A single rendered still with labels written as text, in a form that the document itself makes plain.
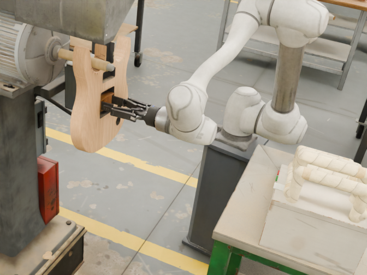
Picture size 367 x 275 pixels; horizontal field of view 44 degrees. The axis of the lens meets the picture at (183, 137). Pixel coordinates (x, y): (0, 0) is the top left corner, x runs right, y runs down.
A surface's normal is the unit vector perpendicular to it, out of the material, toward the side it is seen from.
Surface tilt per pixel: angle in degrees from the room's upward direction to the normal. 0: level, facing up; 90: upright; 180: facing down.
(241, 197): 0
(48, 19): 90
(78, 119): 70
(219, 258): 90
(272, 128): 108
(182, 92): 49
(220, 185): 90
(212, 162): 90
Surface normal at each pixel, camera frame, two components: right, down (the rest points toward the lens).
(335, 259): -0.33, 0.45
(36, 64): 0.86, 0.38
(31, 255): 0.49, -0.65
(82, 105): -0.26, -0.07
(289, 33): -0.47, 0.75
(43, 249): 0.25, -0.80
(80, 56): -0.33, 0.22
